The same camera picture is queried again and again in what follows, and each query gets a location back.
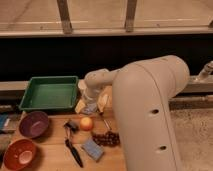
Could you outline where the bunch of dark grapes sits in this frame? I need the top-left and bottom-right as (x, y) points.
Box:
(91, 131), (120, 147)

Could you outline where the purple bowl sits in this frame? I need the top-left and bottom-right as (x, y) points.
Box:
(19, 111), (49, 139)

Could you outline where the orange bowl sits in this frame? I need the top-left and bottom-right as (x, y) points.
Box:
(3, 139), (37, 171)

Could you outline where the blue sponge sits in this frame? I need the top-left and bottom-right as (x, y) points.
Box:
(82, 139), (104, 162)

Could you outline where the small black clip tool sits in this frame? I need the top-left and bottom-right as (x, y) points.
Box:
(64, 120), (79, 133)

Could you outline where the blue box at left edge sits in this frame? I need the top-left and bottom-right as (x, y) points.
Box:
(0, 114), (20, 134)

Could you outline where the black handled knife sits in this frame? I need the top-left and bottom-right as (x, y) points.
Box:
(65, 139), (83, 168)

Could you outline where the yellow cheese wedge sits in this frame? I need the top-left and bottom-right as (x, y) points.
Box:
(75, 100), (85, 114)

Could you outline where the orange fruit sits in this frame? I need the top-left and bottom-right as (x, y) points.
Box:
(80, 117), (94, 131)

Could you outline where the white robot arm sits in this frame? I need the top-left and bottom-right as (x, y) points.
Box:
(83, 55), (190, 171)

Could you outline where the green plastic tray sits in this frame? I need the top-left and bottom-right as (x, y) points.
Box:
(19, 76), (78, 111)

